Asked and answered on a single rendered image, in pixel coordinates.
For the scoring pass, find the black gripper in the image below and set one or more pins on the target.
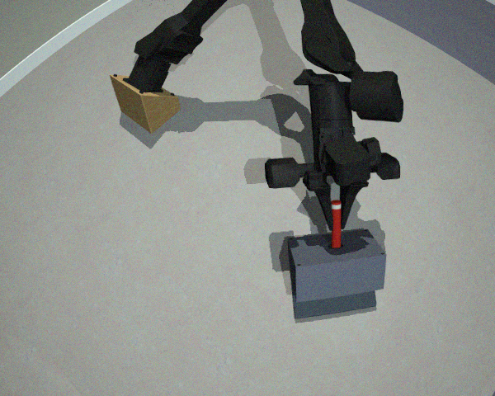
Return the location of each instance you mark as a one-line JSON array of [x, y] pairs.
[[285, 172]]

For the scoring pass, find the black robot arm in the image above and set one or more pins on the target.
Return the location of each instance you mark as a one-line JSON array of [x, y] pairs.
[[372, 95]]

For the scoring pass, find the red cylinder with white band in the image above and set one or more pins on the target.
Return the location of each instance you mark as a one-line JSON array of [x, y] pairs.
[[337, 223]]

